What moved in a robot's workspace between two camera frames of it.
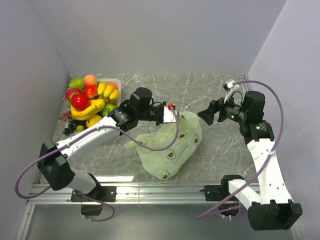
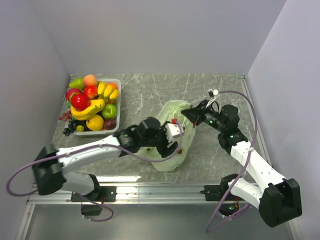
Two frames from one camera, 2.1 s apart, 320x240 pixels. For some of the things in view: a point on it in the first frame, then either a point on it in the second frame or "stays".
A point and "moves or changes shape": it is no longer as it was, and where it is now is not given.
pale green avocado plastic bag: (163, 164) moves or changes shape
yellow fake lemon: (93, 120) stays
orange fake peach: (90, 79) stays
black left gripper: (161, 105) -> (168, 150)
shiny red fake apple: (80, 102) stays
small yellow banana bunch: (107, 91) stays
